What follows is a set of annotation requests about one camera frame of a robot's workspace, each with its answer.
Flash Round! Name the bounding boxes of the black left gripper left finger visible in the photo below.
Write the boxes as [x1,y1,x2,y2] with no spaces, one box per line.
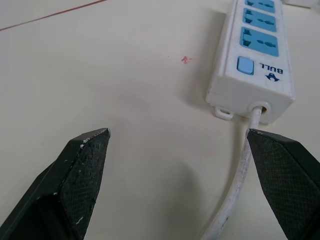
[0,127,112,240]

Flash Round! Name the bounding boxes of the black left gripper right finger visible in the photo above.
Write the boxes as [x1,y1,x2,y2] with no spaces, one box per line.
[246,128,320,240]

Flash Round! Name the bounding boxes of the white power strip blue sockets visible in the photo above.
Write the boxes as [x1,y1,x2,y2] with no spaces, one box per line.
[205,0,297,126]

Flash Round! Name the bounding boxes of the white power cable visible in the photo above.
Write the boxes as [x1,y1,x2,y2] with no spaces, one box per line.
[199,105,263,240]

